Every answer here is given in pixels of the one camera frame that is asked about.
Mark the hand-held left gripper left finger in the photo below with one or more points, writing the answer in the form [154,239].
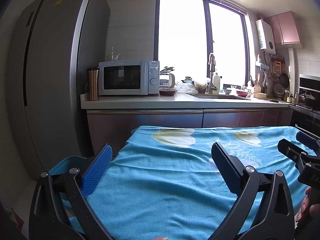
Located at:
[98,172]

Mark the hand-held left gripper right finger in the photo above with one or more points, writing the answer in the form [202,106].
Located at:
[227,170]

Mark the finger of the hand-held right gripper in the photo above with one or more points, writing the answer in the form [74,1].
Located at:
[308,140]
[290,150]

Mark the blue plastic trash bin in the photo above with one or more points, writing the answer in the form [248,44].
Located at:
[72,162]

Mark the person's right hand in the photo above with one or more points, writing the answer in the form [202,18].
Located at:
[303,208]

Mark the black built-in oven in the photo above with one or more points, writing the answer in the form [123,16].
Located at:
[305,122]

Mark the pot with glass lid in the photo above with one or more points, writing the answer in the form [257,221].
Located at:
[307,98]

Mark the stack of plates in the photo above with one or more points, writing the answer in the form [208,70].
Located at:
[278,90]

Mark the yellow bowl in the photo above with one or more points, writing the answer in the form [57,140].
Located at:
[260,95]

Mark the black frying pan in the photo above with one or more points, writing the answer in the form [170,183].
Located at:
[284,80]

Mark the blue floral tablecloth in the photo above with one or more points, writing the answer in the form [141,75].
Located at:
[162,180]

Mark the brown base cabinets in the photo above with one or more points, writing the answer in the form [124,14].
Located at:
[150,120]

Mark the red bowl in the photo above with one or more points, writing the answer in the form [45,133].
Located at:
[242,93]

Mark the small white bowl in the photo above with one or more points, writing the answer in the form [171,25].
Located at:
[227,91]

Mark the white soap bottle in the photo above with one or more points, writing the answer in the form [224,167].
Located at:
[217,83]

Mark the brown steel thermos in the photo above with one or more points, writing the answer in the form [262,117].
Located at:
[93,85]

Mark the plastic bag of food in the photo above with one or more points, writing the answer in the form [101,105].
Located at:
[200,86]

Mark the white kitchen counter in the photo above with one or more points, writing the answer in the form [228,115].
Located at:
[150,101]

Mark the clear plastic bag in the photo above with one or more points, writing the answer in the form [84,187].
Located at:
[186,87]

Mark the steel kitchen faucet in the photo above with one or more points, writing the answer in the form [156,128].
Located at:
[211,77]

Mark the red bag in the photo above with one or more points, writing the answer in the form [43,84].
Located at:
[15,218]

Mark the dark food container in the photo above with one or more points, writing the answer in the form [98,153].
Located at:
[168,92]

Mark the small lidded jar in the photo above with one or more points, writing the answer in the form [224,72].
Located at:
[188,80]

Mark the white microwave oven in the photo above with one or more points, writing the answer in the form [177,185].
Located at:
[122,77]

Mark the grey refrigerator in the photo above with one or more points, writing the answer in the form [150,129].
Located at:
[55,80]

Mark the glass kettle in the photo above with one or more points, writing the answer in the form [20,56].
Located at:
[167,78]

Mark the white water heater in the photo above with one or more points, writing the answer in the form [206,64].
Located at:
[265,36]

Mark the small white figurine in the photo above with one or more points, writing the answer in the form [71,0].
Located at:
[113,56]

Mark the kitchen window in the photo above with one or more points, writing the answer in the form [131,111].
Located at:
[182,35]

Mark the blue wall shelf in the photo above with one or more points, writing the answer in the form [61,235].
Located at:
[262,66]

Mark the pink wall cabinet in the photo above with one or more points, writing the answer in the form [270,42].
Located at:
[285,28]

